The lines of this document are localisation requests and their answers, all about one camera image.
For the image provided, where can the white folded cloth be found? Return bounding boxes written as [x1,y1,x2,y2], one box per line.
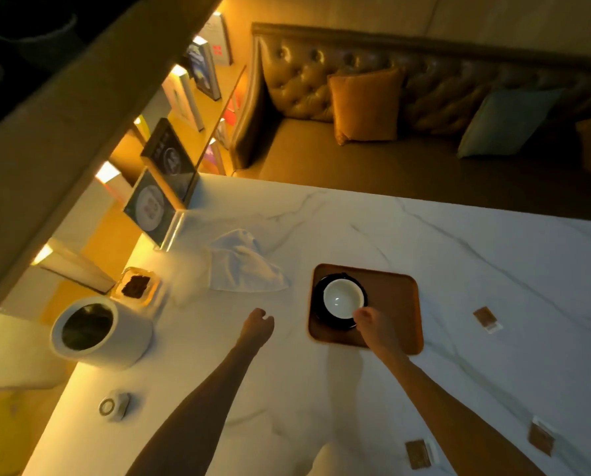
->
[207,229,290,293]

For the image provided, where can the person's right hand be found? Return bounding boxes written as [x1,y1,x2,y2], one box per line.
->
[352,307,407,365]

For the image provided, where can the grey-green cushion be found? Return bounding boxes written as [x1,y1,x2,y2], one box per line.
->
[456,88,564,159]

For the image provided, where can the orange square cushion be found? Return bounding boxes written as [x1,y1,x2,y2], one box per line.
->
[327,67,405,146]

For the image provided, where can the white cylindrical container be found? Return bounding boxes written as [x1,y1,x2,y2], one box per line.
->
[50,296,154,371]

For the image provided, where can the wooden bookshelf frame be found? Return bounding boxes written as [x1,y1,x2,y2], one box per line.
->
[0,0,227,334]

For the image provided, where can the black saucer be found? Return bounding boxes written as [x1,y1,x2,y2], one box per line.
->
[314,273,369,331]

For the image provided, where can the person's right forearm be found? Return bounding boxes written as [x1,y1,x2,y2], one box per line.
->
[387,354,546,476]

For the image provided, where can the person's left hand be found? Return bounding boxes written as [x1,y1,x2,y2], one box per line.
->
[237,308,275,350]

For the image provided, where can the clear acrylic sign stand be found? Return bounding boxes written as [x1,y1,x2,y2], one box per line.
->
[123,166,186,251]

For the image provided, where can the brown tufted leather sofa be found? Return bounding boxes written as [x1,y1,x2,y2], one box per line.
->
[229,22,591,223]

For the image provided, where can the person's left forearm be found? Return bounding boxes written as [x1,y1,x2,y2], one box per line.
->
[126,342,257,476]

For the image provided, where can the row of displayed books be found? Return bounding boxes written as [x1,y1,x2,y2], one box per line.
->
[31,11,249,294]

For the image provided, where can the brown rectangular serving tray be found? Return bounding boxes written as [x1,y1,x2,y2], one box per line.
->
[308,263,424,356]

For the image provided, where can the white ceramic cup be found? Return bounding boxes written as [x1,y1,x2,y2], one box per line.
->
[322,278,366,320]

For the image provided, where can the small square dish with tea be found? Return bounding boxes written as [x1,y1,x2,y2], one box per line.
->
[110,267,162,308]

